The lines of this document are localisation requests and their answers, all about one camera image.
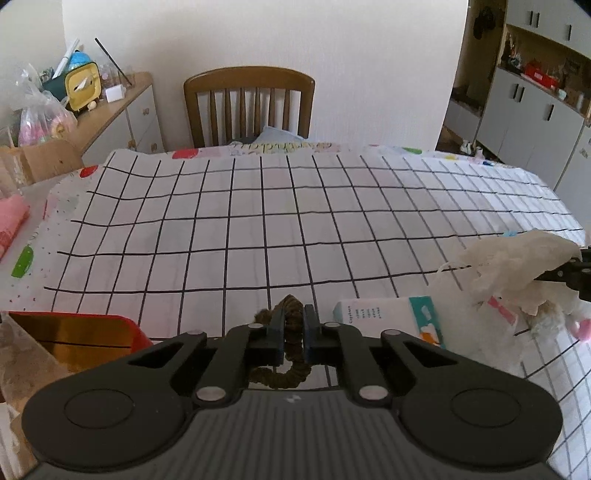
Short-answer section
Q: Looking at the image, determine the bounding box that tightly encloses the pink printed cloth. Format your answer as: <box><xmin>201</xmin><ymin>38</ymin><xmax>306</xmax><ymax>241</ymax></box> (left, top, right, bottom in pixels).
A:
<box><xmin>0</xmin><ymin>194</ymin><xmax>31</xmax><ymax>261</ymax></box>

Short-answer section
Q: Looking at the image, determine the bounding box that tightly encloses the black checked white tablecloth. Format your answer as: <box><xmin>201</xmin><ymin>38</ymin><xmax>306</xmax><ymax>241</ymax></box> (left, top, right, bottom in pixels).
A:
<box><xmin>44</xmin><ymin>150</ymin><xmax>591</xmax><ymax>476</ymax></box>

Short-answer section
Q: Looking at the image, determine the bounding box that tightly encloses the pink white wipe packet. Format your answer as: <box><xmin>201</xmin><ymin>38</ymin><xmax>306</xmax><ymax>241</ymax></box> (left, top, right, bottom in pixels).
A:
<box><xmin>480</xmin><ymin>295</ymin><xmax>522</xmax><ymax>333</ymax></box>

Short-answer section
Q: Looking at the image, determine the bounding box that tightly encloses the red tin box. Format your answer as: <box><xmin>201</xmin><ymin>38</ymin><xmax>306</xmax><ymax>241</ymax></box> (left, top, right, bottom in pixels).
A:
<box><xmin>7</xmin><ymin>311</ymin><xmax>153</xmax><ymax>370</ymax></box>

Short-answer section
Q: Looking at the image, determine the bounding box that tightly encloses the red storage box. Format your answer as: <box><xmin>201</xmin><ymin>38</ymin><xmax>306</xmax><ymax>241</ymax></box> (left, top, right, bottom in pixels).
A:
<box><xmin>524</xmin><ymin>60</ymin><xmax>561</xmax><ymax>88</ymax></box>

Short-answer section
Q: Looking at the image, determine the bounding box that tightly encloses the wooden chair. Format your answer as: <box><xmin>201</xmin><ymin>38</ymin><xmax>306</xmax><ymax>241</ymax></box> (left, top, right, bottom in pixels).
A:
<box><xmin>183</xmin><ymin>67</ymin><xmax>317</xmax><ymax>148</ymax></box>

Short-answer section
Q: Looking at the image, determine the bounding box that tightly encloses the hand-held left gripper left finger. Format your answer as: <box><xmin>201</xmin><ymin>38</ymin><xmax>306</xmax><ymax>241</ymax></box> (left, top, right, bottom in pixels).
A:
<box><xmin>121</xmin><ymin>305</ymin><xmax>288</xmax><ymax>407</ymax></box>

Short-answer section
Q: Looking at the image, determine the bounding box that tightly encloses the white plush toy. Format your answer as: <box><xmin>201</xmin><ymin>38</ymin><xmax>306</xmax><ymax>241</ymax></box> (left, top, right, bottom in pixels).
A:
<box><xmin>522</xmin><ymin>277</ymin><xmax>591</xmax><ymax>344</ymax></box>

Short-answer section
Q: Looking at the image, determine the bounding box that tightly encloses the brown hair scrunchie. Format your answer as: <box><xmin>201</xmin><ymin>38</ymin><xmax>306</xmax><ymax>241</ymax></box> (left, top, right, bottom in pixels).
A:
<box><xmin>247</xmin><ymin>294</ymin><xmax>312</xmax><ymax>391</ymax></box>

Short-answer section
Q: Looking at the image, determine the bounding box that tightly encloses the white teal tissue pack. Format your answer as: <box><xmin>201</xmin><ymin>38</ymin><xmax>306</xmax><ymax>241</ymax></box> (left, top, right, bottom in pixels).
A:
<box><xmin>332</xmin><ymin>296</ymin><xmax>448</xmax><ymax>349</ymax></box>

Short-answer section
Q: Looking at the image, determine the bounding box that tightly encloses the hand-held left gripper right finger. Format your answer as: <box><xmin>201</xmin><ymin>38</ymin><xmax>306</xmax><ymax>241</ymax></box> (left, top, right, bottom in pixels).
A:
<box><xmin>302</xmin><ymin>305</ymin><xmax>467</xmax><ymax>407</ymax></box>

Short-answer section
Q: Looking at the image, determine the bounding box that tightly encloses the white mesh bag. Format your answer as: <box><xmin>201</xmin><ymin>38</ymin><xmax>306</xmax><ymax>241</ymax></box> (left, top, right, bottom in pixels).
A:
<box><xmin>436</xmin><ymin>229</ymin><xmax>585</xmax><ymax>319</ymax></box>

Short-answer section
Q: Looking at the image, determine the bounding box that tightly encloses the light blue cushion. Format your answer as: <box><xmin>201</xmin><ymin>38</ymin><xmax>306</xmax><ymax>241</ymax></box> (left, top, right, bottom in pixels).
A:
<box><xmin>252</xmin><ymin>126</ymin><xmax>309</xmax><ymax>143</ymax></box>

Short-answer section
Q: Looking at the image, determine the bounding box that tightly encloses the grey wooden wall unit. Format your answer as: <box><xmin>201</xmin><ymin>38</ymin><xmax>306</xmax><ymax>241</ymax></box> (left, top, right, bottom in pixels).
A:
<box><xmin>436</xmin><ymin>0</ymin><xmax>591</xmax><ymax>204</ymax></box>

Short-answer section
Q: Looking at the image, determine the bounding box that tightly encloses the wooden side cabinet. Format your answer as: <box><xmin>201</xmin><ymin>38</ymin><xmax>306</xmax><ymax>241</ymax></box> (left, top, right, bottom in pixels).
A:
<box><xmin>69</xmin><ymin>71</ymin><xmax>167</xmax><ymax>158</ymax></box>

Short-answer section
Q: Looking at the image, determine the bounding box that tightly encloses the yellow tissue box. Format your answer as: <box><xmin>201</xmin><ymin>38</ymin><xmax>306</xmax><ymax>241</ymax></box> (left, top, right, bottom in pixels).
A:
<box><xmin>64</xmin><ymin>61</ymin><xmax>101</xmax><ymax>112</ymax></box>

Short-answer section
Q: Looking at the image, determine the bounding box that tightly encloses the clear glass cup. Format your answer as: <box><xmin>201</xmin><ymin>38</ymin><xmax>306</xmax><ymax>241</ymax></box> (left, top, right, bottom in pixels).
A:
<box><xmin>99</xmin><ymin>65</ymin><xmax>134</xmax><ymax>88</ymax></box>

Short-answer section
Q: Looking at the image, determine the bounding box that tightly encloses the cardboard box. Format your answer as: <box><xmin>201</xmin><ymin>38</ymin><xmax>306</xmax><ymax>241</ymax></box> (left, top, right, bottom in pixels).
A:
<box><xmin>0</xmin><ymin>134</ymin><xmax>86</xmax><ymax>185</ymax></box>

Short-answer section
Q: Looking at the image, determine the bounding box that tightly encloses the thin black stick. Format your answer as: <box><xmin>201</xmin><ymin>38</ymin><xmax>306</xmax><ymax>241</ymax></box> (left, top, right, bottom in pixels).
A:
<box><xmin>95</xmin><ymin>38</ymin><xmax>134</xmax><ymax>86</ymax></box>

